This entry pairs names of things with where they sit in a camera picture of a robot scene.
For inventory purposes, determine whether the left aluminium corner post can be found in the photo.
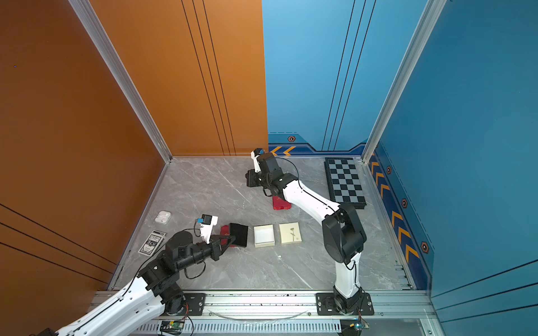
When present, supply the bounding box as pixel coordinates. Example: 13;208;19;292
69;0;173;164

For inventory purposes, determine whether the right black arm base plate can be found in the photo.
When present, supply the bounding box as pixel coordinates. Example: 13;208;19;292
315;290;375;316

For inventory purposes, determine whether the cream box base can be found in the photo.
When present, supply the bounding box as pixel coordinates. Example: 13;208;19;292
254;225;275;248

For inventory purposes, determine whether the red jewelry box lid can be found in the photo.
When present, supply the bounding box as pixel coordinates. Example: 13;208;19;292
273;196;292;211

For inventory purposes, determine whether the right aluminium corner post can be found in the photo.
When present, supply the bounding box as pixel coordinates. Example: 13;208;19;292
361;0;447;164

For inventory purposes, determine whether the green circuit board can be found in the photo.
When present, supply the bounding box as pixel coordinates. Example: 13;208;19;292
338;320;370;336
158;320;185;335

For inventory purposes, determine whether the aluminium front rail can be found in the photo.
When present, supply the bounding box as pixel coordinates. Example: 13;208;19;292
90;289;438;321

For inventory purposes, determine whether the cream lotus print box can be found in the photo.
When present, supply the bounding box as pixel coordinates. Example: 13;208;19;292
279;222;302;245

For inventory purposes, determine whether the white vented cable duct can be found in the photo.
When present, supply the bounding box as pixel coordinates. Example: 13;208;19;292
132;319;340;335

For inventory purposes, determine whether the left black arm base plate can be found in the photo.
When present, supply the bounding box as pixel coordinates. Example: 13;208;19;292
165;293;207;316

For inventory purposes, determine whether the right green circuit board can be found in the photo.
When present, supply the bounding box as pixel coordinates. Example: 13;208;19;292
338;320;370;336

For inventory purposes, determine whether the black white chessboard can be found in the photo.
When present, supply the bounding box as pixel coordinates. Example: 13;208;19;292
324;158;367;209

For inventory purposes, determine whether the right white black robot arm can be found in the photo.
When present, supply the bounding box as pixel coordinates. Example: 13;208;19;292
245;169;367;314

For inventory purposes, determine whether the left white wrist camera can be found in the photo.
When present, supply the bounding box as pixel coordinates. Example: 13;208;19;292
197;214;219;244

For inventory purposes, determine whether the left green circuit board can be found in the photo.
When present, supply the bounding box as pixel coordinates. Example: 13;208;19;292
158;320;185;335

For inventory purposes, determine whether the aluminium corner post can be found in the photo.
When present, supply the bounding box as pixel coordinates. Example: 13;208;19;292
361;0;447;164
69;0;173;164

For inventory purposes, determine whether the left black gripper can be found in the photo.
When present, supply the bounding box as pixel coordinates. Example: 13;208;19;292
176;234;235;273

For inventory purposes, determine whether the red jewelry box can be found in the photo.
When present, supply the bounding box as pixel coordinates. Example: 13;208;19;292
220;225;230;246

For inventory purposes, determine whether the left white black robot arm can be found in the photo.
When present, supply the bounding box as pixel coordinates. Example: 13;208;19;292
39;231;235;335

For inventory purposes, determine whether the white earbuds case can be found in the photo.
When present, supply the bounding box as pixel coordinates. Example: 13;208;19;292
155;211;172;225

